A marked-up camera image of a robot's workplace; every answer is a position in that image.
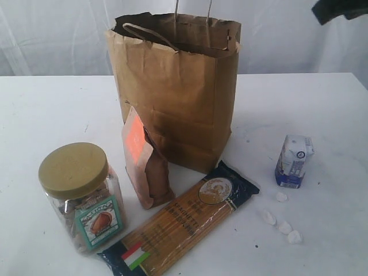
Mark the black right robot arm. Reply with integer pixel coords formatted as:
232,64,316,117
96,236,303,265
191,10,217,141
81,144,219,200
311,0,368,25

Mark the white crumpled pellet middle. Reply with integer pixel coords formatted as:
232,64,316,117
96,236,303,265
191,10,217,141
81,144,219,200
278,221,293,235

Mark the white crumpled pellet far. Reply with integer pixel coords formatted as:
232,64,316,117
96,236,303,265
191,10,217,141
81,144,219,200
276,192,288,202

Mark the white crumpled pellet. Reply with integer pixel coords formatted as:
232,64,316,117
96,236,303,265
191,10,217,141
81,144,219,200
276,192,288,202
278,221,293,235
262,210,277,225
287,230,303,244

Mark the small white blue carton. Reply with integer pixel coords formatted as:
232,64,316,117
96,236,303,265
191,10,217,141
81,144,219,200
275,135,315,189

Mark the small brown coffee pouch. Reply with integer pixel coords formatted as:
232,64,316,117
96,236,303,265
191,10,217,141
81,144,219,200
122,107,175,209

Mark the white crumpled pellet left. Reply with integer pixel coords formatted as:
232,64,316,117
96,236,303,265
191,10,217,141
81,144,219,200
262,210,277,225

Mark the large brown paper bag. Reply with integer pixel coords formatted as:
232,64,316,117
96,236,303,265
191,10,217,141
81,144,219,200
106,12,242,173

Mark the clear jar gold lid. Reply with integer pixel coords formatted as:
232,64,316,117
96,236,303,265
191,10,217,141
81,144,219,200
38,142,127,254

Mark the spaghetti package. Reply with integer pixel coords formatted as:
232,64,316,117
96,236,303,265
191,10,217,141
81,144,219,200
98,161,260,275

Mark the white crumpled pellet near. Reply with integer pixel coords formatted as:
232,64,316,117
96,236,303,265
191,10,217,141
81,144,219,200
287,230,303,244

